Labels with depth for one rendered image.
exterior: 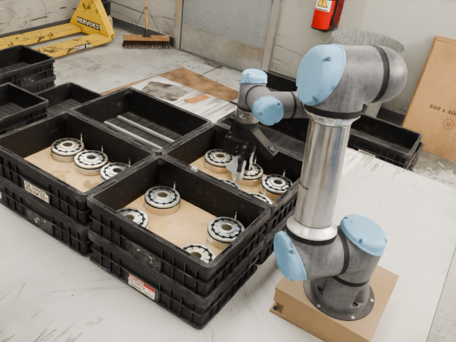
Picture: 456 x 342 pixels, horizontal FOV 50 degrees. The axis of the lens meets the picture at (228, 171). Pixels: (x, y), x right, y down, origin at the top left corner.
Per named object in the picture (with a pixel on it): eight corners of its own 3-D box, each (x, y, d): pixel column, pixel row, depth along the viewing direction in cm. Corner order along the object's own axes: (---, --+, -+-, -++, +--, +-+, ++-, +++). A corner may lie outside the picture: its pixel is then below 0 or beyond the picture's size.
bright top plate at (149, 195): (186, 197, 143) (186, 195, 143) (164, 212, 135) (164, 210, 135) (160, 183, 147) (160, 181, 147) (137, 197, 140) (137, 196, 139)
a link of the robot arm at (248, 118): (265, 106, 146) (254, 115, 140) (263, 120, 149) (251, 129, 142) (243, 99, 149) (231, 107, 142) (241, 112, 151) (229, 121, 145)
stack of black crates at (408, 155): (397, 201, 285) (423, 134, 261) (383, 226, 262) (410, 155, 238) (334, 175, 300) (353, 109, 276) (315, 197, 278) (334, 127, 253)
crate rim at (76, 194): (158, 160, 148) (159, 153, 147) (83, 204, 126) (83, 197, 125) (66, 115, 164) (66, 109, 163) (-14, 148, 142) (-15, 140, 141)
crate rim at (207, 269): (271, 216, 132) (273, 208, 131) (209, 277, 110) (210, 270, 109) (158, 160, 148) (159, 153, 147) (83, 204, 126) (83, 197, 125)
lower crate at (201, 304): (259, 270, 143) (266, 239, 137) (200, 336, 121) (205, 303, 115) (155, 213, 159) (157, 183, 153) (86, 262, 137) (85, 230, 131)
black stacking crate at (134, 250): (264, 242, 137) (272, 210, 131) (204, 305, 115) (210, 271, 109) (157, 186, 153) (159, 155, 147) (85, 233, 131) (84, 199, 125)
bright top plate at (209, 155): (239, 157, 165) (240, 156, 165) (224, 169, 158) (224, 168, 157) (215, 147, 169) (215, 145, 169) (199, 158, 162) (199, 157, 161)
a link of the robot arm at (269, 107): (299, 100, 130) (283, 84, 138) (260, 101, 126) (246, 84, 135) (293, 127, 134) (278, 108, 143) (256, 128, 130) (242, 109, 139)
